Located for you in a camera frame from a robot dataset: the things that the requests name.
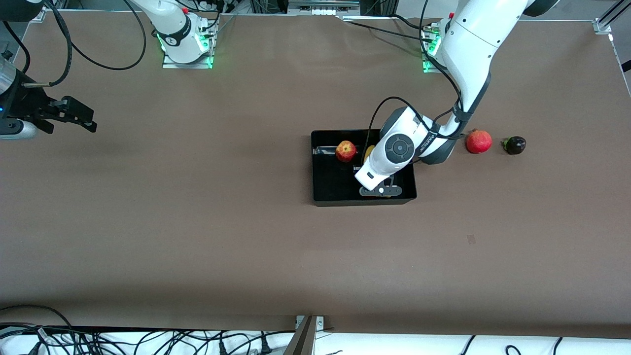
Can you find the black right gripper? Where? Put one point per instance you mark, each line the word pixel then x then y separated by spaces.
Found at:
pixel 28 104

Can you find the black plastic box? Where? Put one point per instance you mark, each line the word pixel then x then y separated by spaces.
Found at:
pixel 335 182

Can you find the red yellow apple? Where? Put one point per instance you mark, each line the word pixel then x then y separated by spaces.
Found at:
pixel 346 151

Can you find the yellow banana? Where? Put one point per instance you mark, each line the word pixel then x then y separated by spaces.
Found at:
pixel 368 154

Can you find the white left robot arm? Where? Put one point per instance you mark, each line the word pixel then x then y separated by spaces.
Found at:
pixel 473 39

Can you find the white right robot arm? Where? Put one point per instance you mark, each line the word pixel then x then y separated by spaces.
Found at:
pixel 180 34

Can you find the grey power strip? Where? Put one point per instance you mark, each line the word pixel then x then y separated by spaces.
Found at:
pixel 323 6

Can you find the red pomegranate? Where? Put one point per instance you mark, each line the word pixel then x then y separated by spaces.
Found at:
pixel 478 141

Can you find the dark purple mangosteen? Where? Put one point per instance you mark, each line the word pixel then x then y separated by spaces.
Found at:
pixel 514 145

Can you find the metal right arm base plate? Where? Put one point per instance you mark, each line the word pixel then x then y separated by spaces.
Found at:
pixel 170 64

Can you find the aluminium frame profile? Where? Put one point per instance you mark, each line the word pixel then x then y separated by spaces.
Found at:
pixel 37 15
pixel 609 19

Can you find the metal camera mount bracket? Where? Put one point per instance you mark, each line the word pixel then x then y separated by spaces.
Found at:
pixel 303 340

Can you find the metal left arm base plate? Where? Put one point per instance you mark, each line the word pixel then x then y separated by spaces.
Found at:
pixel 428 69

